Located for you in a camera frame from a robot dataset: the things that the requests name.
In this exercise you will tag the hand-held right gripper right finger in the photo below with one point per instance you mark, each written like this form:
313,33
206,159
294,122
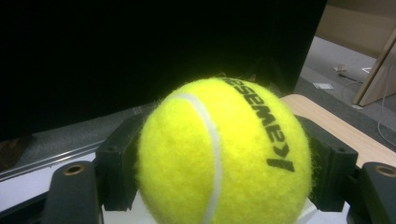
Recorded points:
333,171

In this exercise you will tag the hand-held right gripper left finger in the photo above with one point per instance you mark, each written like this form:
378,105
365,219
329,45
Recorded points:
116,161

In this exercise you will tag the white plastic bin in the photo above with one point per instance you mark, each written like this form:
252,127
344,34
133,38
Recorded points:
124,216

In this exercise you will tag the yellow tennis ball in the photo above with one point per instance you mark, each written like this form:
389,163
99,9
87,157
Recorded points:
224,155

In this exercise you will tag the white paper scrap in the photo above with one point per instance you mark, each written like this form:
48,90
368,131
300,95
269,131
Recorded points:
323,86
340,68

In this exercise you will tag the light wooden board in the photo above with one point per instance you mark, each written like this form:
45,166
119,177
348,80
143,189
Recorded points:
378,77

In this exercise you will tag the black curtain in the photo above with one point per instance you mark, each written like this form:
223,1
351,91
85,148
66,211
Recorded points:
140,53

